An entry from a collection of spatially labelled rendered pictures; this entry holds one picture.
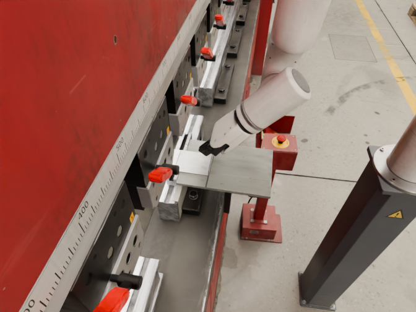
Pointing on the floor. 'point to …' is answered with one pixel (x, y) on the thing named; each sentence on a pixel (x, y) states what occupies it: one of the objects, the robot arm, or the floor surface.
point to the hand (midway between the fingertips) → (207, 148)
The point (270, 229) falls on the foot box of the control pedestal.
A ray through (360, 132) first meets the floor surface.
